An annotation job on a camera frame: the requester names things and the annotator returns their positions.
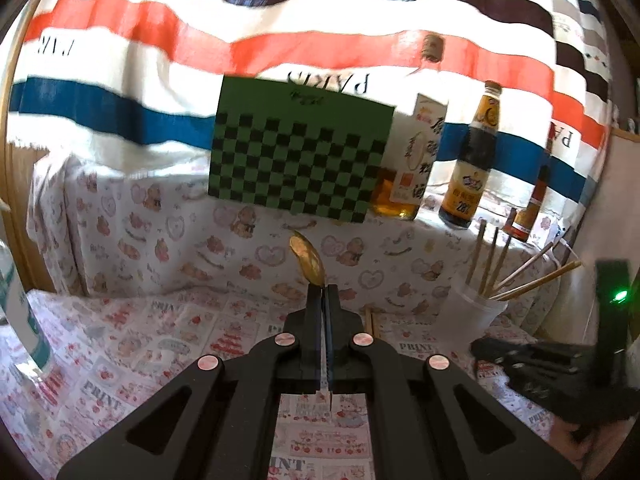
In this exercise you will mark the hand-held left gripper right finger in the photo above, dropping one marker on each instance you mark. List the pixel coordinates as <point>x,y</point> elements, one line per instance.
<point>336,340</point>

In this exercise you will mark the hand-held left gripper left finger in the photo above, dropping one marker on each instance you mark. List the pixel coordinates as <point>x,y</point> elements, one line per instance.
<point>312,340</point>

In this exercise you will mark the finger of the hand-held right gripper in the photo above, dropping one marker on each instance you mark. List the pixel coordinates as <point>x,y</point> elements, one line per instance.
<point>530,351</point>
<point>550,385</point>

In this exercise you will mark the translucent plastic cup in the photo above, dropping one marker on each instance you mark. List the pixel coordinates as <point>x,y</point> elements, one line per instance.
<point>470,320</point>

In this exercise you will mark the golden spoon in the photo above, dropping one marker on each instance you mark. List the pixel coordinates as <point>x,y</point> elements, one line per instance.
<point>307,257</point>

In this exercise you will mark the bundle of wooden chopsticks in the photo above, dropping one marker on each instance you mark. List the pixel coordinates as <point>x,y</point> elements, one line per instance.
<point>490,265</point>

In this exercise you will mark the person's right hand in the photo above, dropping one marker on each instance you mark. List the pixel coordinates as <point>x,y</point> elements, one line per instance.
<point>575,440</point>

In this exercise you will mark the white power adapter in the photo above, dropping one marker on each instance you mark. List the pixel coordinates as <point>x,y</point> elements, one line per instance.
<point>560,232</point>

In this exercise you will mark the red capped sauce bottle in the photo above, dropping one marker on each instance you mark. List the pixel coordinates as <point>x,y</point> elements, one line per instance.
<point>530,210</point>

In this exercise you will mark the beige board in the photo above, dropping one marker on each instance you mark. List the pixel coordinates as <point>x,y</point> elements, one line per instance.
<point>607,200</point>

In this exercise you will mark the bear and heart print cloth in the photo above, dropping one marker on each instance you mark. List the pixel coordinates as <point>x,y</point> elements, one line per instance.
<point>175,240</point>

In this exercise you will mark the green checkerboard card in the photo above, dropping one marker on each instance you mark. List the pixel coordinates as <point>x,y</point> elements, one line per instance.
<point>300,155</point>

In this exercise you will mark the patchwork print tablecloth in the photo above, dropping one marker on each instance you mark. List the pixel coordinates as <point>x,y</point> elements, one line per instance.
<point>125,360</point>

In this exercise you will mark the dark soy sauce bottle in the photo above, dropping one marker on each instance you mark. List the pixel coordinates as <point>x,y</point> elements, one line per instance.
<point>472,170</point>

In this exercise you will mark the clear cooking wine bottle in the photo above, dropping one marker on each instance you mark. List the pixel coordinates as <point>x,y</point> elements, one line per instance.
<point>410,160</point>

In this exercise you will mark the clear spray bottle teal label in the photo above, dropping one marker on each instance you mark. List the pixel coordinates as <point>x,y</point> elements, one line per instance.
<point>22,320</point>

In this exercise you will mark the striped curtain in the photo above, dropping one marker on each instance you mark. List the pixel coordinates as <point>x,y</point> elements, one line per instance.
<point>150,60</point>

